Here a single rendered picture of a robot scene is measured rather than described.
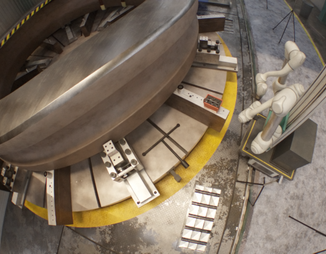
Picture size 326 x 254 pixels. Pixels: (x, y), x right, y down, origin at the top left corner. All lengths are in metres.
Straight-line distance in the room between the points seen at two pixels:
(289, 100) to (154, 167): 1.65
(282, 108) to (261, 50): 3.26
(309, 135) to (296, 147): 0.28
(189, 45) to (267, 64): 2.20
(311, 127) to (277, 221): 1.40
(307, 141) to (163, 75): 1.84
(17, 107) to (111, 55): 0.99
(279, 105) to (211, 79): 1.77
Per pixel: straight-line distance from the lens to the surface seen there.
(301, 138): 2.10
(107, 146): 1.78
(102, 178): 2.31
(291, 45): 1.80
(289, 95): 1.22
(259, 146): 1.62
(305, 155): 2.05
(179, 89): 2.00
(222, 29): 4.00
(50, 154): 2.02
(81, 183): 2.48
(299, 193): 2.99
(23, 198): 3.33
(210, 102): 1.88
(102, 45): 1.48
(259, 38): 4.83
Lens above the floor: 2.34
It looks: 63 degrees down
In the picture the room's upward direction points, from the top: 16 degrees counter-clockwise
